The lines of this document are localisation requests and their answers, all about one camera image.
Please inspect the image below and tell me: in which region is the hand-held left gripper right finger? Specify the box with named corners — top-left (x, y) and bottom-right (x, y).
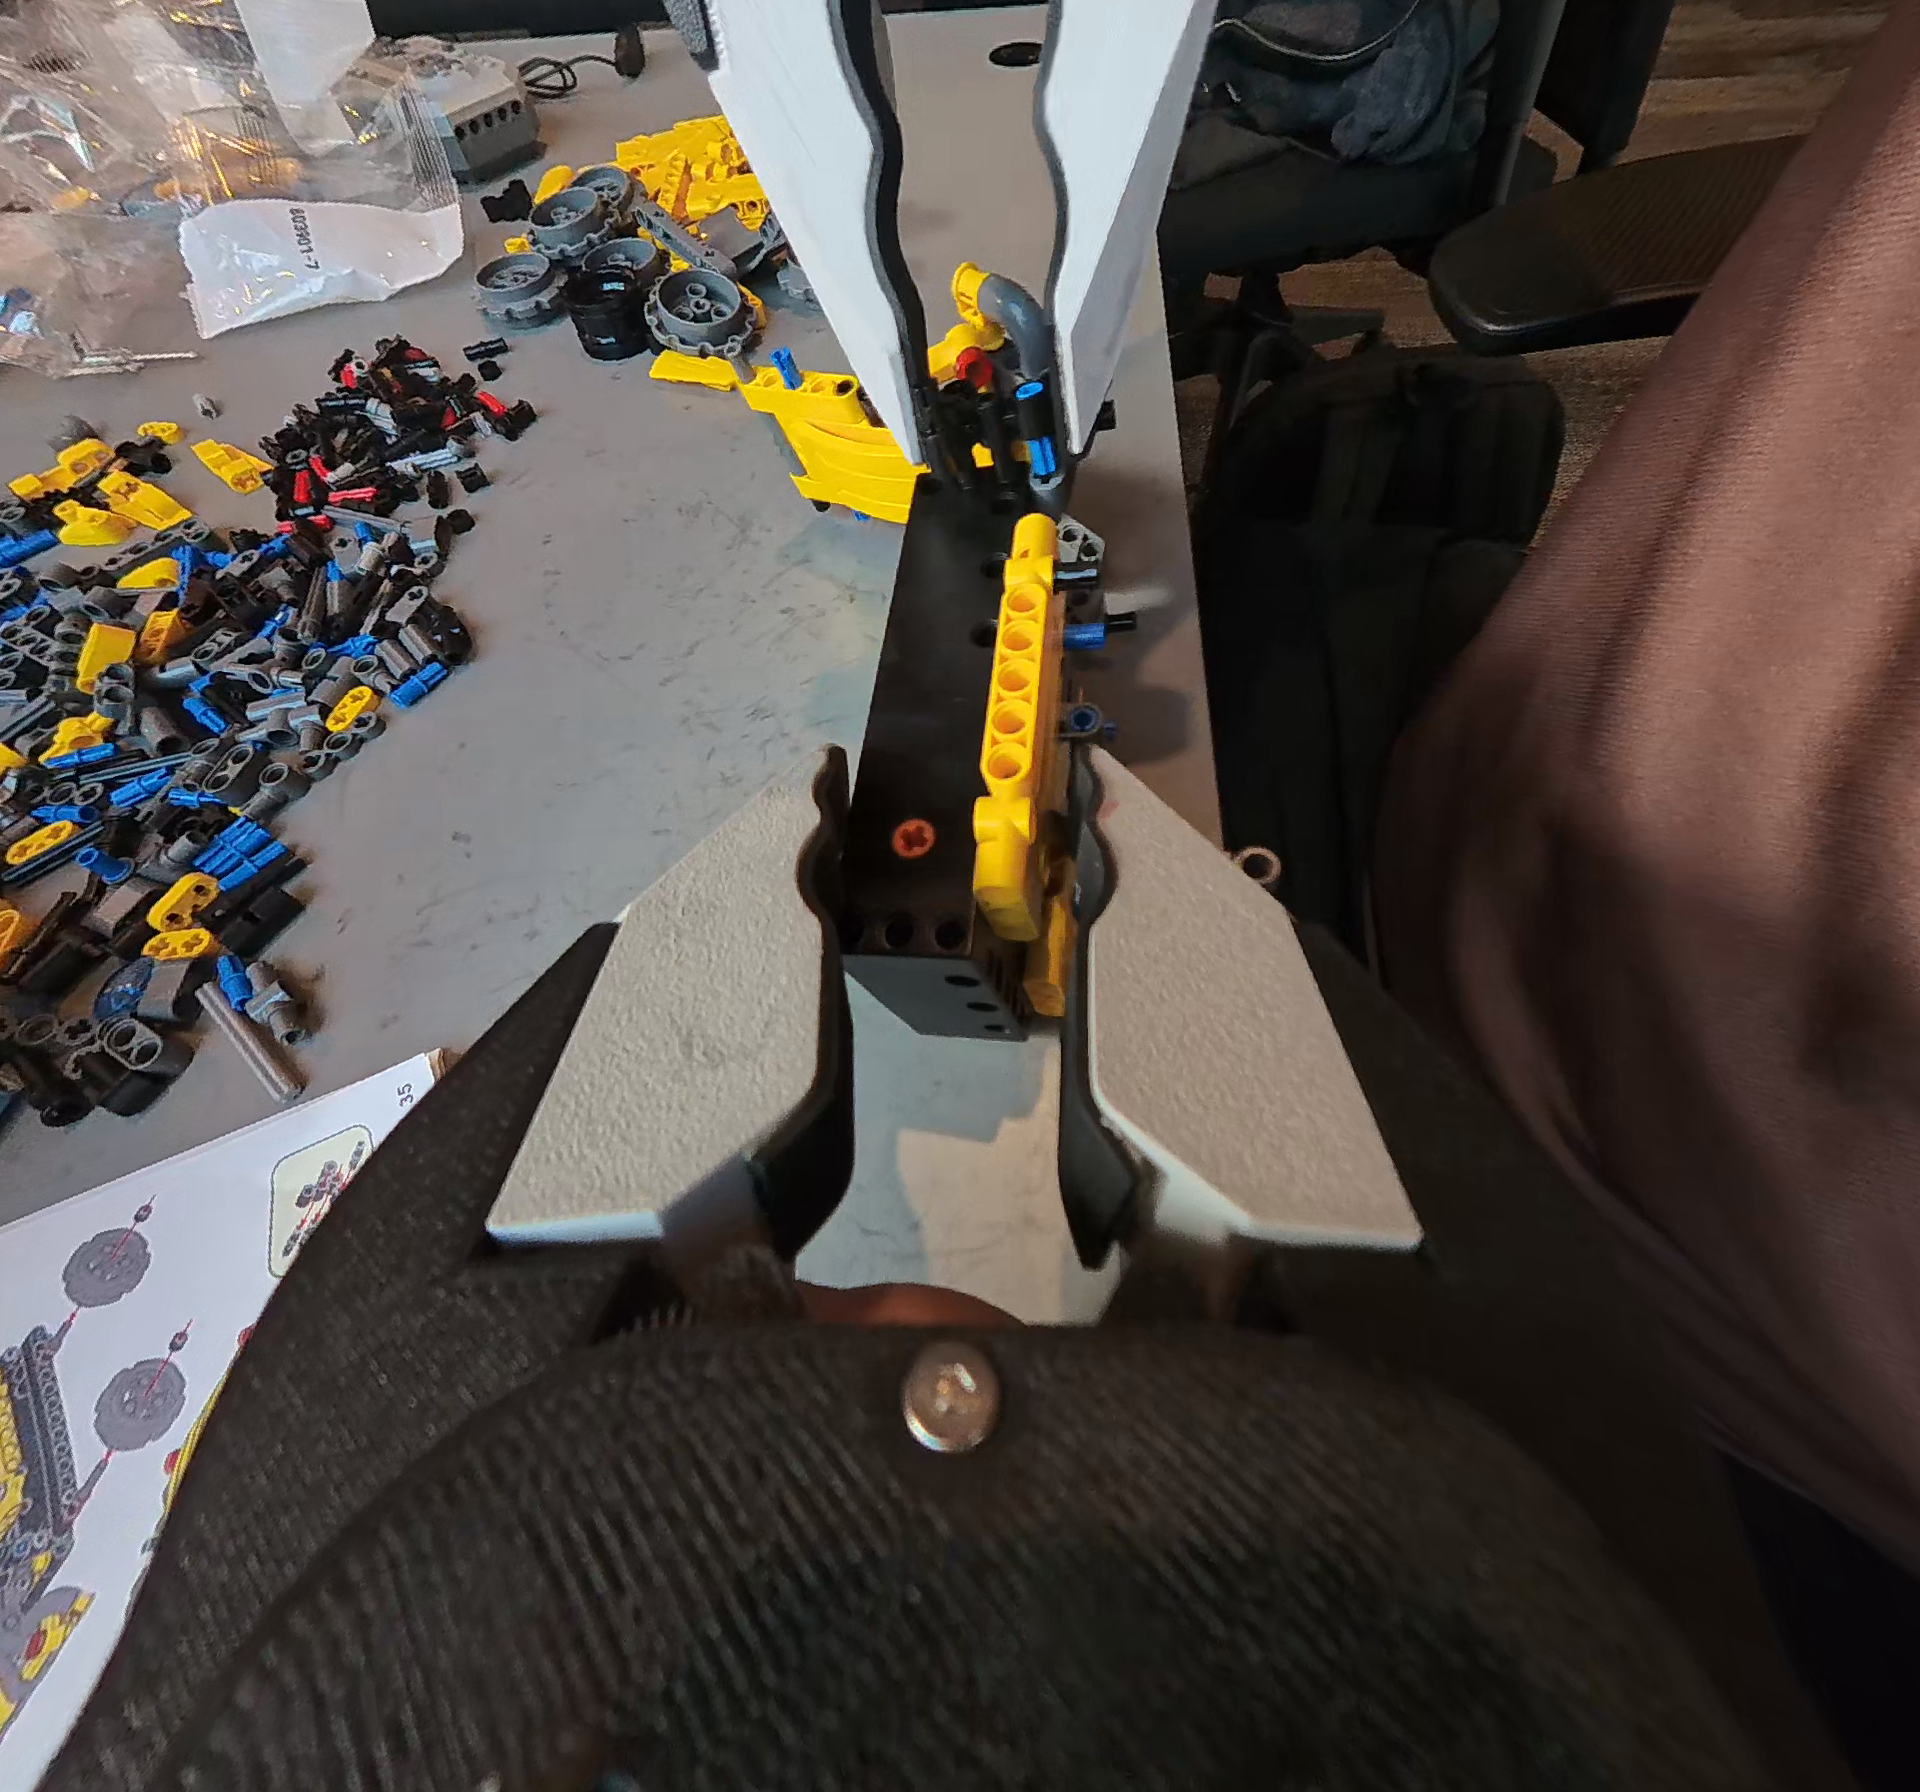
top-left (1055, 749), bottom-right (1425, 1272)

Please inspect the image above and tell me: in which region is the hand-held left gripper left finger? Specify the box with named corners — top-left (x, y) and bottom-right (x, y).
top-left (483, 749), bottom-right (857, 1264)

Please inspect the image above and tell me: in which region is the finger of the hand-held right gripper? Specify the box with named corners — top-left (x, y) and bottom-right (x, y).
top-left (1024, 0), bottom-right (1227, 463)
top-left (666, 0), bottom-right (941, 470)

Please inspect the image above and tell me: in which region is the black connector with blue pin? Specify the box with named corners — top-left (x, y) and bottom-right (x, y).
top-left (918, 372), bottom-right (1078, 514)

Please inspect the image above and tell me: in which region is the yellow black brick vehicle model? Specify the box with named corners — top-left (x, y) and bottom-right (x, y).
top-left (833, 262), bottom-right (1122, 1048)

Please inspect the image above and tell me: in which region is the grey desk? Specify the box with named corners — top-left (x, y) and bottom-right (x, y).
top-left (0, 0), bottom-right (1227, 1226)

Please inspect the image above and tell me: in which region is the black backpack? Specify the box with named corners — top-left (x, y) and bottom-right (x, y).
top-left (1208, 0), bottom-right (1511, 161)

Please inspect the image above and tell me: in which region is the grey motor block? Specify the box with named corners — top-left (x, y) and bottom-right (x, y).
top-left (352, 43), bottom-right (546, 184)

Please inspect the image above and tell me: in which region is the yellow curved panel assembly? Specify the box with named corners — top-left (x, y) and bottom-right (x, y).
top-left (736, 351), bottom-right (932, 528)

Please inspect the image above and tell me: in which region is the small white label bag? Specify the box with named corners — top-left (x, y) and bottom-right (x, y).
top-left (180, 198), bottom-right (471, 345)

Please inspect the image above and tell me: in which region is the black mesh chair armrest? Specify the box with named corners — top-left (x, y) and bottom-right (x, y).
top-left (1425, 134), bottom-right (1804, 357)

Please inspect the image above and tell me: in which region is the black office chair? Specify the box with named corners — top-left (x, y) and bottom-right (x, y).
top-left (1162, 0), bottom-right (1736, 326)

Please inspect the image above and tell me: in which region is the crumpled clear plastic bag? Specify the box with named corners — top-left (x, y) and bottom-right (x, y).
top-left (0, 0), bottom-right (454, 223)
top-left (0, 286), bottom-right (200, 380)

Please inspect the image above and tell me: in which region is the person's brown sweater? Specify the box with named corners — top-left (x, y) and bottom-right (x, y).
top-left (1372, 6), bottom-right (1920, 1571)

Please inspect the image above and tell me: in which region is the pile of black red pins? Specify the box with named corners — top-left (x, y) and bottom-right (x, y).
top-left (262, 335), bottom-right (543, 546)

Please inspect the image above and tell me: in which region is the pile of blue grey brick parts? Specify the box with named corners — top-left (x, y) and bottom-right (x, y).
top-left (0, 502), bottom-right (476, 1130)

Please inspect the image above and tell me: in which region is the open instruction booklet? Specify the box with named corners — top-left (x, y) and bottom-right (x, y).
top-left (0, 1050), bottom-right (454, 1783)

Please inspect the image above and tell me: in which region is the cluster of yellow curved panels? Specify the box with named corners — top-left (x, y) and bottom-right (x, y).
top-left (6, 420), bottom-right (274, 552)

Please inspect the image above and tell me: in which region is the black cable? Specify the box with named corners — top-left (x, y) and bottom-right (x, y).
top-left (525, 30), bottom-right (650, 102)

